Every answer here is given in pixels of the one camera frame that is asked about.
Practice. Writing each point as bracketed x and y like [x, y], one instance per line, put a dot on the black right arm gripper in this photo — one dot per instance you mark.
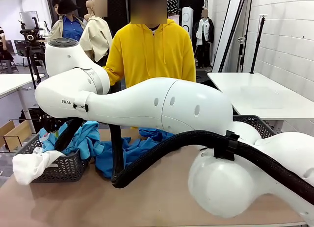
[50, 124]

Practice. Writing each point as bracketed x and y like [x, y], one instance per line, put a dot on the light blue printed top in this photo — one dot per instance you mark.
[89, 141]

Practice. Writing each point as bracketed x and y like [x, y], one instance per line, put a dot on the white garment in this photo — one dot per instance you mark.
[32, 163]

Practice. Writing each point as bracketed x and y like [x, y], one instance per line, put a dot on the medium blue garment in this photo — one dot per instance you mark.
[135, 153]

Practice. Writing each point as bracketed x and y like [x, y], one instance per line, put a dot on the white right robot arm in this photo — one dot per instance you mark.
[152, 104]

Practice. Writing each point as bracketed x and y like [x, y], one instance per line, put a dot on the right forearm yellow sleeve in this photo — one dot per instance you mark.
[114, 75]

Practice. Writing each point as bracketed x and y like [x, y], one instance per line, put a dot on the black bag on floor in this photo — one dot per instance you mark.
[34, 116]

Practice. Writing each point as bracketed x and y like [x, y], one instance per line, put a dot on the cardboard box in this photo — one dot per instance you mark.
[14, 136]

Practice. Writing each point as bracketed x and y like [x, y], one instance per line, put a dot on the gray woven plastic basket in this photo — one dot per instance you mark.
[257, 124]
[61, 168]

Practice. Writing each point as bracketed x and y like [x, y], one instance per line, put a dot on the white side table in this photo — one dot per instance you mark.
[265, 94]
[12, 82]

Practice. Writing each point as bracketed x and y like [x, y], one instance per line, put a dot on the background person striped shirt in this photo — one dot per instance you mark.
[3, 45]

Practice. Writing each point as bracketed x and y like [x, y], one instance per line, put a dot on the mannequin blue shirt black hat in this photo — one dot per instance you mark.
[71, 28]

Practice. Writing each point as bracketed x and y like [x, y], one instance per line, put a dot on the mannequin cream jacket gray trousers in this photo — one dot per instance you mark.
[98, 38]

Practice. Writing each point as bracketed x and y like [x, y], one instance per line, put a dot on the gray monitor screen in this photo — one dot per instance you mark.
[27, 19]

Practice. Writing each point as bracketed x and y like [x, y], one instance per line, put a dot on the person in yellow hoodie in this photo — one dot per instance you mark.
[152, 53]

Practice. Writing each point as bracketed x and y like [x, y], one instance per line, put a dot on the mannequin patterned bucket hat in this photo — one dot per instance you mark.
[173, 7]

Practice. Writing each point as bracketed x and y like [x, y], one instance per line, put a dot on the white cylindrical fan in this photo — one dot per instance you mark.
[187, 18]

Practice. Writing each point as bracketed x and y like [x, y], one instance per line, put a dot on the mannequin black white jacket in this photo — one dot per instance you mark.
[203, 33]

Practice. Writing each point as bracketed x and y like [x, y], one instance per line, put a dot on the black leaning stand poles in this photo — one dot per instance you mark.
[229, 40]

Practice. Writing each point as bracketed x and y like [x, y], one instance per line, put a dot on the black light stand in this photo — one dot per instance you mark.
[257, 45]

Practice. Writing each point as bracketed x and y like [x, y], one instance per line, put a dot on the black camera tripod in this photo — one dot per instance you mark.
[33, 62]

